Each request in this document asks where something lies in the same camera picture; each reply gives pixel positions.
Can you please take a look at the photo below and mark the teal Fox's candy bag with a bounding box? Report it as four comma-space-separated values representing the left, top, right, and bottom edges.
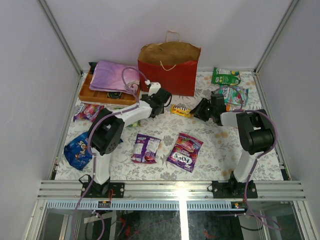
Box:
217, 85, 249, 107

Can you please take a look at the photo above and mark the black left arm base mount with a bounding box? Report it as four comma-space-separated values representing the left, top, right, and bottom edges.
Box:
78, 174, 125, 199

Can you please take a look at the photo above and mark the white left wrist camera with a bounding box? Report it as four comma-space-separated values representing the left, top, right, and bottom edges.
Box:
144, 79, 161, 97

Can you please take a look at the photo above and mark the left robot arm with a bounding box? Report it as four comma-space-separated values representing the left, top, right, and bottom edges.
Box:
87, 87, 172, 198

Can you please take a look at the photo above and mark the wooden compartment tray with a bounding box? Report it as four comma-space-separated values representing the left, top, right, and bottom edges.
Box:
78, 70, 140, 106

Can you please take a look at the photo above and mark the red paper bag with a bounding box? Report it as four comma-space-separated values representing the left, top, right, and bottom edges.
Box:
137, 36, 201, 97

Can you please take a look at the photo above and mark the dark rolled patterned cloth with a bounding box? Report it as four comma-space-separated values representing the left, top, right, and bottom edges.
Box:
107, 92, 122, 99

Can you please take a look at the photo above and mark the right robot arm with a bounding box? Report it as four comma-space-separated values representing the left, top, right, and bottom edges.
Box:
190, 93, 278, 198

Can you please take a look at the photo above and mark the dark patterned cloth at back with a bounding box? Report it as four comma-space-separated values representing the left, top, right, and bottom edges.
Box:
88, 62, 98, 72

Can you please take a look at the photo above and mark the yellow green Fox's candy bag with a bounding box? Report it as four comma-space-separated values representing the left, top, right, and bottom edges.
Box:
127, 120, 141, 128

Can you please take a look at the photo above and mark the aluminium front rail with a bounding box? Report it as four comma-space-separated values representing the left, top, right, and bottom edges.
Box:
37, 180, 307, 202

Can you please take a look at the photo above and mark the orange snack packet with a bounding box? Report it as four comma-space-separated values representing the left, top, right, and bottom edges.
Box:
226, 104, 231, 112

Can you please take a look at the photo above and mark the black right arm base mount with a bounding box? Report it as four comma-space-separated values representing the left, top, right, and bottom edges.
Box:
207, 179, 258, 199

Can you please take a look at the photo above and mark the purple Fox's berries bag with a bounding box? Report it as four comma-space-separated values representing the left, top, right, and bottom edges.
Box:
166, 133, 203, 173

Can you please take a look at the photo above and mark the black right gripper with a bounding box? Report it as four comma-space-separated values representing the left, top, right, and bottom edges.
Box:
189, 98, 216, 122

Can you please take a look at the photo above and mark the green candy packet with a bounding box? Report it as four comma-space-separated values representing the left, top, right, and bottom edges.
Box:
211, 67, 241, 86

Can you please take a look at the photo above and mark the blue Oreo snack bag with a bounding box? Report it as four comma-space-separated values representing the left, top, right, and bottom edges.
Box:
63, 131, 92, 171

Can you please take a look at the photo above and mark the purple white candy bag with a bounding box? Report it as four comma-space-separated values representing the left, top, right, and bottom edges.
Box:
130, 133, 161, 164

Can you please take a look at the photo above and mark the pink purple Fox's candy bag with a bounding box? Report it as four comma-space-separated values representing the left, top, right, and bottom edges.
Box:
73, 103, 104, 122

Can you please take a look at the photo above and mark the yellow M&M's packet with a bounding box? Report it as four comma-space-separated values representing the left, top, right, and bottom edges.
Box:
170, 104, 192, 118

